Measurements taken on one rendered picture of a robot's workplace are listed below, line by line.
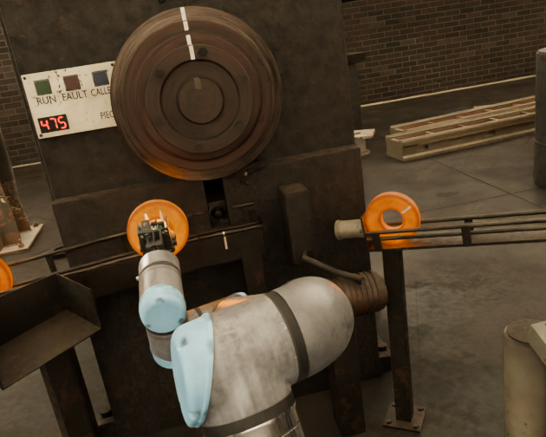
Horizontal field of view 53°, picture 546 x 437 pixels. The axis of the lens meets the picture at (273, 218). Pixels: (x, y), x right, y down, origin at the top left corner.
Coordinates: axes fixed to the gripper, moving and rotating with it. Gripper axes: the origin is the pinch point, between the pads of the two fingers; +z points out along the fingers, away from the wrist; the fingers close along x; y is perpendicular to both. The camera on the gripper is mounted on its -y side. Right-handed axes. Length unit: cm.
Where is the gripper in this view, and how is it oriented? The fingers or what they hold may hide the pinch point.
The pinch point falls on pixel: (156, 223)
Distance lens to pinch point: 143.0
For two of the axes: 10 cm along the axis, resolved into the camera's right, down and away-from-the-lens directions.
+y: -0.9, -8.2, -5.7
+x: -9.7, 2.0, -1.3
